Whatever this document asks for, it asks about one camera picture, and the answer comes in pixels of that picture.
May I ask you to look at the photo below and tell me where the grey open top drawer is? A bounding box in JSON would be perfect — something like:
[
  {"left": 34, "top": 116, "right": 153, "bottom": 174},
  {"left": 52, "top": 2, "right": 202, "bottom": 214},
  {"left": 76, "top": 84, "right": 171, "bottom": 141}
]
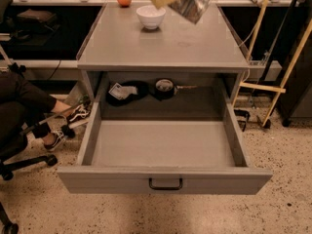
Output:
[{"left": 57, "top": 81, "right": 273, "bottom": 196}]

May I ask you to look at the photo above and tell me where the white ceramic bowl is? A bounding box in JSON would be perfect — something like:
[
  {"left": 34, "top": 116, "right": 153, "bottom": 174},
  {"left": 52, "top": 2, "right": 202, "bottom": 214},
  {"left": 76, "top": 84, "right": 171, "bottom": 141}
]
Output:
[{"left": 136, "top": 5, "right": 166, "bottom": 30}]

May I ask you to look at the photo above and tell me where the grey metal cabinet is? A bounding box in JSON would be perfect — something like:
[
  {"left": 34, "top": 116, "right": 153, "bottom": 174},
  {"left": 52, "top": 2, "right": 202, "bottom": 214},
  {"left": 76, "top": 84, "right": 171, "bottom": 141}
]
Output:
[{"left": 78, "top": 3, "right": 248, "bottom": 114}]

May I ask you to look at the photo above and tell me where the black cloth with paper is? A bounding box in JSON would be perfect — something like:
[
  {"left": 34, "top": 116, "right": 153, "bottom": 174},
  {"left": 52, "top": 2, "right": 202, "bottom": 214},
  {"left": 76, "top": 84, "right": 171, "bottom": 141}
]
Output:
[{"left": 106, "top": 81, "right": 149, "bottom": 106}]

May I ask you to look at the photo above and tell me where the black white sneaker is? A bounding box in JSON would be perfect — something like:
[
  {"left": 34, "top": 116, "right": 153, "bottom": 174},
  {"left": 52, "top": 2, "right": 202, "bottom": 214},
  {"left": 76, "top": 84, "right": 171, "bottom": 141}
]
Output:
[
  {"left": 43, "top": 130, "right": 66, "bottom": 152},
  {"left": 66, "top": 102, "right": 91, "bottom": 128}
]

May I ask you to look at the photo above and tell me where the seated person in black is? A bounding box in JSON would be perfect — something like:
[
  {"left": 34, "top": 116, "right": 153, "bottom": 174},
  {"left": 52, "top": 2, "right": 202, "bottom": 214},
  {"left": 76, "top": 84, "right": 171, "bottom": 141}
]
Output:
[{"left": 0, "top": 72, "right": 76, "bottom": 143}]

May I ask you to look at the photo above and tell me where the black office chair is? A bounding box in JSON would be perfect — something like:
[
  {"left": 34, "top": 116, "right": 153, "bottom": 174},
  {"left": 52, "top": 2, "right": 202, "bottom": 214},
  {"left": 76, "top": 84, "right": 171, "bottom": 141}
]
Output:
[{"left": 0, "top": 114, "right": 59, "bottom": 234}]

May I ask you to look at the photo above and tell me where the wooden easel frame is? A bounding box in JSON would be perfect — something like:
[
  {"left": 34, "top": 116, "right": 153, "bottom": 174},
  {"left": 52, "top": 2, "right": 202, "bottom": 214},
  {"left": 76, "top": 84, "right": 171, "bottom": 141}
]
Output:
[{"left": 239, "top": 0, "right": 312, "bottom": 128}]

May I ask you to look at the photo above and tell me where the black drawer handle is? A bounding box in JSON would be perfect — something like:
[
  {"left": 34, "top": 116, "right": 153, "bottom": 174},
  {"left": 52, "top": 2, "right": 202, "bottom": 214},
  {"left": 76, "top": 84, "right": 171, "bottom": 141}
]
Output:
[{"left": 148, "top": 178, "right": 183, "bottom": 191}]

